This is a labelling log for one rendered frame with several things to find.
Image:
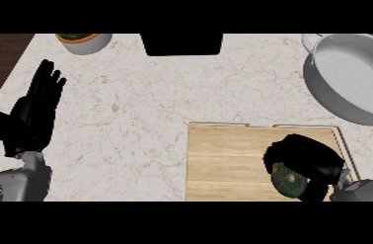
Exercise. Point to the black appliance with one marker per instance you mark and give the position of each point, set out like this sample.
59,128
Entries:
183,43

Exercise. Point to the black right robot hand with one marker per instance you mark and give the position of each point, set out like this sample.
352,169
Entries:
305,155

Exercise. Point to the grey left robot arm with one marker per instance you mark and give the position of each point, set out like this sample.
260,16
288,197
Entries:
24,178

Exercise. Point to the large grey pot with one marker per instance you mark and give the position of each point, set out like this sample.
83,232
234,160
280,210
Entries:
345,73

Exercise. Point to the pale wooden tray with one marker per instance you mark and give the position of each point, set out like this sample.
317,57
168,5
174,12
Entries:
233,162

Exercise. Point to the dark brown wooden surface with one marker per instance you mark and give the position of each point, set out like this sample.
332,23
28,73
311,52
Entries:
12,53

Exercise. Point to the dark green squash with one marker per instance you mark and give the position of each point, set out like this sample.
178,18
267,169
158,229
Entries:
288,180

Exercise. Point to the white plant pot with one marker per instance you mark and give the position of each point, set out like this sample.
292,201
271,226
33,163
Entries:
84,42

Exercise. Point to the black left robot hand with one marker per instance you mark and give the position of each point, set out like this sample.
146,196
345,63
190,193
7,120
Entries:
34,113

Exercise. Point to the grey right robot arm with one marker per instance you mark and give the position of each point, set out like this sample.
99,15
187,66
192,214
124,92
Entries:
351,188

